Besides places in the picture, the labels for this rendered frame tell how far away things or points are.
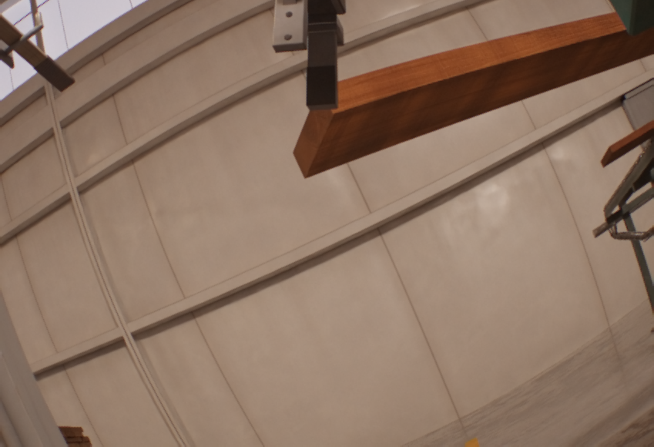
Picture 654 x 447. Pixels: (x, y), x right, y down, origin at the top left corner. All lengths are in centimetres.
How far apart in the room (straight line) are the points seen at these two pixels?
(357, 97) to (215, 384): 786
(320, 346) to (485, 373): 161
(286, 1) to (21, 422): 45
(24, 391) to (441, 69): 104
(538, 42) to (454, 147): 758
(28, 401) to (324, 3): 51
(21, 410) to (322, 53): 50
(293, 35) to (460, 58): 80
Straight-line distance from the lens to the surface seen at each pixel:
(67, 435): 390
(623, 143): 322
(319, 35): 97
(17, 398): 73
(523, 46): 166
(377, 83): 153
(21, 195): 1030
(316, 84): 95
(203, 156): 954
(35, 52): 114
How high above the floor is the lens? 45
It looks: 13 degrees up
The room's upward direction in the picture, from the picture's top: 25 degrees counter-clockwise
